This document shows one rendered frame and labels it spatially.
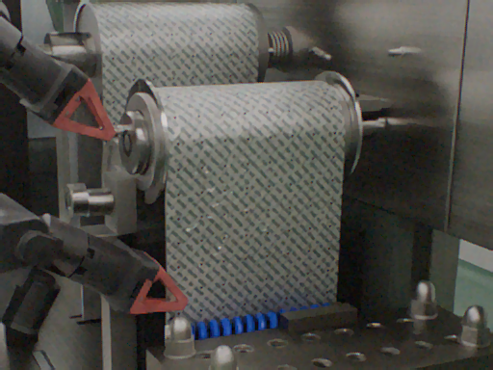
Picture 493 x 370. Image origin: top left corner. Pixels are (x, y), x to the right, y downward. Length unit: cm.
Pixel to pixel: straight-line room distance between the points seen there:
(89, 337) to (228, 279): 38
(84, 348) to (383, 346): 50
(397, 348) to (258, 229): 21
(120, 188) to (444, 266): 58
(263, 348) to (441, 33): 42
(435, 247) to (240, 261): 42
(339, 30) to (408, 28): 16
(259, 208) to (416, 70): 26
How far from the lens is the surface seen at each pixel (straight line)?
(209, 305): 105
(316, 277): 111
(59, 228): 94
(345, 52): 125
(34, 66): 98
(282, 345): 102
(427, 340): 106
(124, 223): 106
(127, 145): 103
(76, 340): 136
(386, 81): 117
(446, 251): 140
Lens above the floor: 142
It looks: 16 degrees down
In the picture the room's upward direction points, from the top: straight up
